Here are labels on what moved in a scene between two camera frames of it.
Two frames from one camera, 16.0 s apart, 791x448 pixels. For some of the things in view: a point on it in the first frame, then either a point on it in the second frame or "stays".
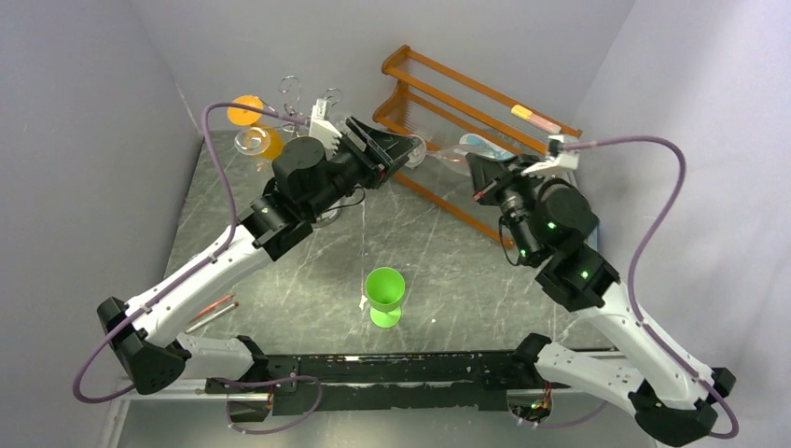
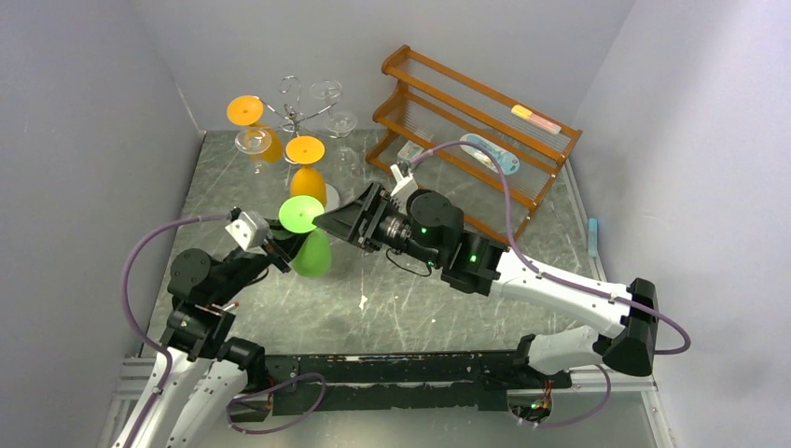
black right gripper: [488, 183] → [371, 218]
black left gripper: [388, 152] → [285, 245]
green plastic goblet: [384, 289] → [312, 257]
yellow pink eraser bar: [535, 119] stays
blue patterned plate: [478, 145] stays
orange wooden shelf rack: [456, 117] stays
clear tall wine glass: [458, 157] → [328, 90]
